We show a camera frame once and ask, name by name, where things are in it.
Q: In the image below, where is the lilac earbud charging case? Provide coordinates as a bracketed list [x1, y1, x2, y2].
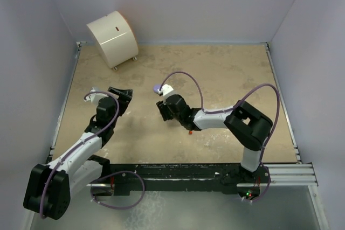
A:
[153, 84, 162, 94]

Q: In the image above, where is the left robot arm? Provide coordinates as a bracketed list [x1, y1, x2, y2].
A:
[23, 87, 133, 220]

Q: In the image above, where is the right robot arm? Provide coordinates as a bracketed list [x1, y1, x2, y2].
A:
[156, 94, 273, 182]

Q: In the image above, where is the white cylindrical box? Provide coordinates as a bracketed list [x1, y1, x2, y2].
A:
[87, 11, 139, 70]

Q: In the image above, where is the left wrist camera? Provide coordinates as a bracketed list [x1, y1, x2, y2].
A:
[84, 87, 107, 106]

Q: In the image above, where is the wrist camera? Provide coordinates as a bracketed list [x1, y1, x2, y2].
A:
[84, 87, 107, 106]
[158, 84, 175, 99]

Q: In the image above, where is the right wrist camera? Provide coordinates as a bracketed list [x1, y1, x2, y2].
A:
[158, 84, 175, 99]

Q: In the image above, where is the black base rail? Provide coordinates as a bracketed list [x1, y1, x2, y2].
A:
[94, 162, 271, 197]

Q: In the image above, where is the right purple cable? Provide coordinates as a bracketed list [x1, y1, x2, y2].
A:
[161, 71, 281, 204]

